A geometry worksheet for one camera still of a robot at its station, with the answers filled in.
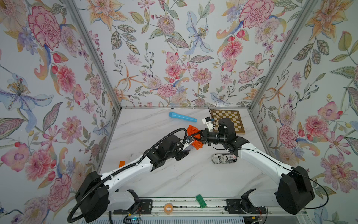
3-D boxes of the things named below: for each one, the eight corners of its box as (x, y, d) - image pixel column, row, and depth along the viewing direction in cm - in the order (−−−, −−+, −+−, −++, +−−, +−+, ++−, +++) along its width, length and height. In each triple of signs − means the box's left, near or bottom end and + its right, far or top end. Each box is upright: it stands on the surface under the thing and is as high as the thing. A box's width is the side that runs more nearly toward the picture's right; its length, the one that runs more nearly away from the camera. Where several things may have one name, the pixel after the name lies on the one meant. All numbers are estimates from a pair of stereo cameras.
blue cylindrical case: (168, 116, 118) (168, 114, 116) (170, 113, 120) (169, 111, 118) (196, 123, 113) (196, 121, 111) (197, 120, 115) (197, 118, 113)
